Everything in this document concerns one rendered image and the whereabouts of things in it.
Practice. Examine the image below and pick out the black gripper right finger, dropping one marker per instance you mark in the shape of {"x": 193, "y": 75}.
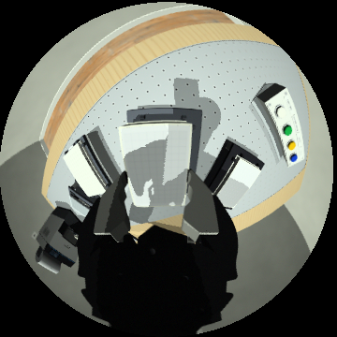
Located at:
{"x": 206, "y": 222}

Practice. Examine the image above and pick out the grey button panel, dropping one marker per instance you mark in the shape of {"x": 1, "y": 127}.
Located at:
{"x": 272, "y": 104}

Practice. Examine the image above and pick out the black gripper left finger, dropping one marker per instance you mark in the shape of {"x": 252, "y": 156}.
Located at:
{"x": 106, "y": 222}

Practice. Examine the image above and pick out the white horizontal roll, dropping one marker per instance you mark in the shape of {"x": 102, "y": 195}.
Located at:
{"x": 48, "y": 262}

